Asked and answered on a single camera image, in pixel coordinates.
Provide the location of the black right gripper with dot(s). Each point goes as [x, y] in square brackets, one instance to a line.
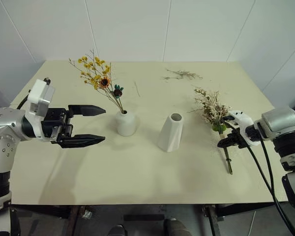
[239, 140]

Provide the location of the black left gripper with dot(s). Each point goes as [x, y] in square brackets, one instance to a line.
[54, 123]

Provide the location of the beige dried flower bouquet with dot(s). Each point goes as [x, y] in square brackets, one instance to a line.
[212, 108]

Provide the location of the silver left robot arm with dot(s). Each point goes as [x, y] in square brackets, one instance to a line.
[2, 118]

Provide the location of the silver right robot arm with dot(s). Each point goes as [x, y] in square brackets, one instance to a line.
[280, 120]

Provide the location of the yellow dried flower bouquet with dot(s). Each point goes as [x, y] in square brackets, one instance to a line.
[100, 82]

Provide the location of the round white vase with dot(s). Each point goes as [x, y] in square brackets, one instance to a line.
[125, 124]

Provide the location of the tall faceted white vase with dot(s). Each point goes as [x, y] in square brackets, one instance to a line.
[170, 135]

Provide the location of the loose thin brown twig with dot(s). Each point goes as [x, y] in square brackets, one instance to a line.
[137, 89]

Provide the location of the loose dried grass sprigs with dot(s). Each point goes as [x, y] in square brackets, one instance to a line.
[182, 73]

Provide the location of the small clear plastic piece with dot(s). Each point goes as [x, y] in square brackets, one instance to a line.
[87, 214]

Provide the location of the rusty metal table leg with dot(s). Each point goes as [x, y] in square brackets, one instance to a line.
[212, 220]

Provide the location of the dark rounded shape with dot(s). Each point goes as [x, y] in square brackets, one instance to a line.
[116, 230]
[177, 227]

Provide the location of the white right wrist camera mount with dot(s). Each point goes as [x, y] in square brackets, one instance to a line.
[242, 119]

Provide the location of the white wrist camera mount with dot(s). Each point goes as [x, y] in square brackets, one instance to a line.
[242, 119]
[39, 94]

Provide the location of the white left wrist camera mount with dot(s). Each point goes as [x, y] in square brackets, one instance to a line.
[39, 94]

